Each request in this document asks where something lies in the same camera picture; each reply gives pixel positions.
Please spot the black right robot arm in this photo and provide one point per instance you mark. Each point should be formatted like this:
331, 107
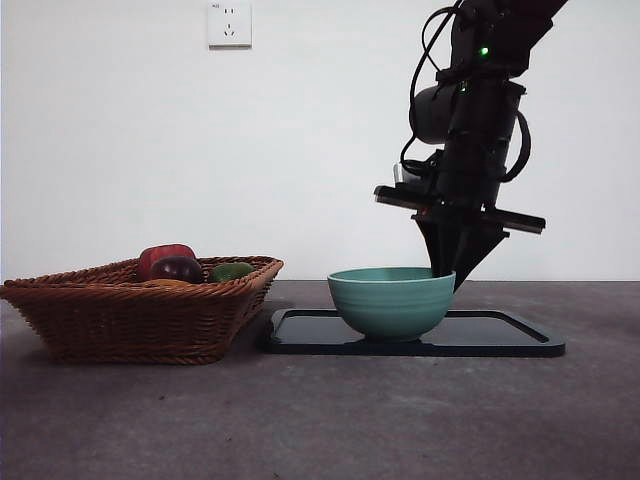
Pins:
480, 125

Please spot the brown wicker basket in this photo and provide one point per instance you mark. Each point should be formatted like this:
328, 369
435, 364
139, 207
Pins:
125, 325

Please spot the white wall socket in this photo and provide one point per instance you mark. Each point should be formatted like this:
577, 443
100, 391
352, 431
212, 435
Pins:
230, 27

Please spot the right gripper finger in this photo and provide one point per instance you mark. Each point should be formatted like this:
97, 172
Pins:
437, 245
475, 250

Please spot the red apple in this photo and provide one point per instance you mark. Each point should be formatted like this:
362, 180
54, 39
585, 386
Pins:
160, 252

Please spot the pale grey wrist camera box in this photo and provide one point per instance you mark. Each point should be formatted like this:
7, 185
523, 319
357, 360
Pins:
398, 172

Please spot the teal ribbed bowl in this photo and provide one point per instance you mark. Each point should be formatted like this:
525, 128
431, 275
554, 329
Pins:
390, 305

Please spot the dark purple plum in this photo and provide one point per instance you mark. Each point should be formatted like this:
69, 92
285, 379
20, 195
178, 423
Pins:
177, 270

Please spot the dark rectangular tray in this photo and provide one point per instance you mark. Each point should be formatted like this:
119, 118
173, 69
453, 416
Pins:
475, 337

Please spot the green avocado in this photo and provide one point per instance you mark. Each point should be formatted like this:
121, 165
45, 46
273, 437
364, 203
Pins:
230, 272

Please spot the brown kiwi fruit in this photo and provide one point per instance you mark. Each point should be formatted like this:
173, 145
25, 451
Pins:
165, 283

